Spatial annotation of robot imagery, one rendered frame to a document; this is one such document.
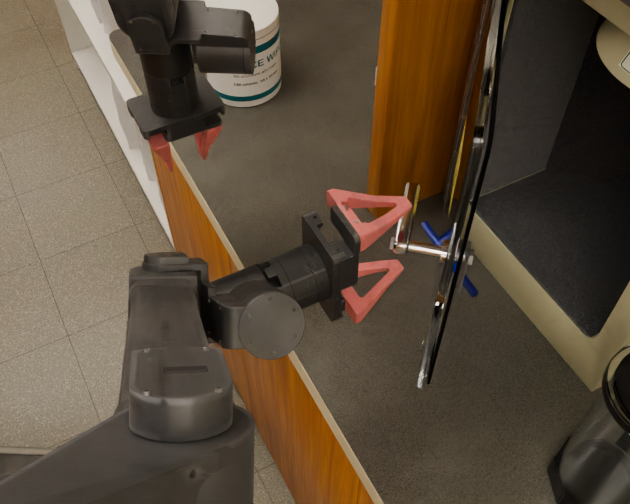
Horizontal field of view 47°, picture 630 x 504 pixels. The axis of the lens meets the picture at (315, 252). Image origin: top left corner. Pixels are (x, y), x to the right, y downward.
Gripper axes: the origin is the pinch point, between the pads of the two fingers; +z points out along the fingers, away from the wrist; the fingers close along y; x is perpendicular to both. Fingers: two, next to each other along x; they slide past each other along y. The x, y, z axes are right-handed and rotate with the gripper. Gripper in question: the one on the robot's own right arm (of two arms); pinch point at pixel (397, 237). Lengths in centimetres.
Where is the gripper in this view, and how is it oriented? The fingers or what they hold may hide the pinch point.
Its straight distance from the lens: 73.4
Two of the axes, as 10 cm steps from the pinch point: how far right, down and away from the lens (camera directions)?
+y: -0.1, -6.3, -7.7
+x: -4.6, -6.9, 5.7
